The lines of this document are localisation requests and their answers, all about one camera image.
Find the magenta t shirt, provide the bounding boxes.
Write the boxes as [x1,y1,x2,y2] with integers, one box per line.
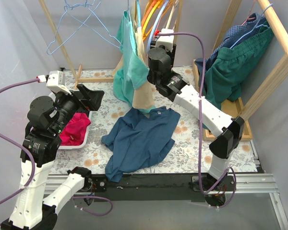
[60,113,91,146]

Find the navy blue t shirt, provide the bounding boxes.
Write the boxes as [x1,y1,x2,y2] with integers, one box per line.
[101,106,180,183]

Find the beige plastic hanger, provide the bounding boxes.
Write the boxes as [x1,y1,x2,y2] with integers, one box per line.
[165,0,180,29]

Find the light blue wire hanger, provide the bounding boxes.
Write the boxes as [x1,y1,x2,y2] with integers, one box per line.
[64,0,121,48]
[46,0,102,55]

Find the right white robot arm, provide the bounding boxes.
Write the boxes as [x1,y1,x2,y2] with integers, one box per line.
[147,41,245,192]

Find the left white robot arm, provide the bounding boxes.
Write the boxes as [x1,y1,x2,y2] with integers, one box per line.
[0,84,105,230]

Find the teal green shirt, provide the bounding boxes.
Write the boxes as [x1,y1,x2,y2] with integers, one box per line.
[112,11,154,110]

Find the white plastic laundry basket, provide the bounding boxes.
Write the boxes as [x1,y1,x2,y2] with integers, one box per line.
[48,92,94,150]

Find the wooden clothes rack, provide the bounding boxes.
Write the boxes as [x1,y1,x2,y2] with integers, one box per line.
[192,0,288,142]
[39,0,183,84]

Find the beige garment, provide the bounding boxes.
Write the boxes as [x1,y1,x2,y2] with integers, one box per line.
[112,26,154,113]

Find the orange plastic hangers bunch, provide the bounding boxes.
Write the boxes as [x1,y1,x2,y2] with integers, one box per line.
[141,0,180,51]

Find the dark green shorts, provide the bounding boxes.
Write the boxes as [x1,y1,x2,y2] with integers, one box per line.
[203,22,274,109]

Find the right wooden clothes rack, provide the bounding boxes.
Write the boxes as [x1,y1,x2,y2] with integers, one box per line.
[192,0,288,142]

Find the floral table cloth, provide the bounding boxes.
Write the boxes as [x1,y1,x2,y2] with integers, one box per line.
[49,66,259,175]

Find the blue checkered shorts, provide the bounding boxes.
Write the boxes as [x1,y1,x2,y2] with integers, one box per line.
[194,12,269,89]

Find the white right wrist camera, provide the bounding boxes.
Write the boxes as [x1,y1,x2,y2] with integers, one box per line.
[156,28,174,51]

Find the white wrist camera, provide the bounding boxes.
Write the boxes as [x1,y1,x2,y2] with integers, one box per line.
[156,28,174,51]
[36,70,71,95]

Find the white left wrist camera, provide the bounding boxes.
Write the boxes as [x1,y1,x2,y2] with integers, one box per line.
[36,70,71,95]

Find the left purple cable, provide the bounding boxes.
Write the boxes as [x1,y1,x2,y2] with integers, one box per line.
[0,75,48,227]

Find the purple cable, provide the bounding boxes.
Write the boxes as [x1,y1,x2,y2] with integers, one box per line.
[157,31,237,208]
[0,75,48,227]

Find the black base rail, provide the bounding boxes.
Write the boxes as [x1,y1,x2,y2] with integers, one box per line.
[72,172,238,204]

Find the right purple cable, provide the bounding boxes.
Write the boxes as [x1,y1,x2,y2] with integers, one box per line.
[157,31,237,208]

